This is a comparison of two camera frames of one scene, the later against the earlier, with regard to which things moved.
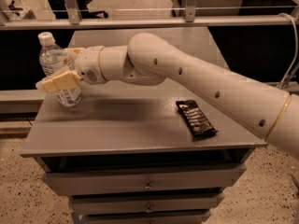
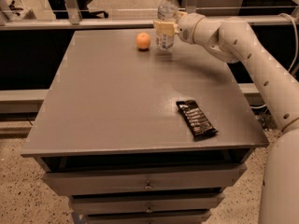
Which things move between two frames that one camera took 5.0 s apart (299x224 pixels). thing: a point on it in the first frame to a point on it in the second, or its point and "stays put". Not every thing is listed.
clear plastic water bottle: [53, 60] to [167, 10]
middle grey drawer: [145, 204] stays put
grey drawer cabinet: [150, 153] stays put
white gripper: [88, 65] to [185, 27]
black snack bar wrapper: [198, 124] stays put
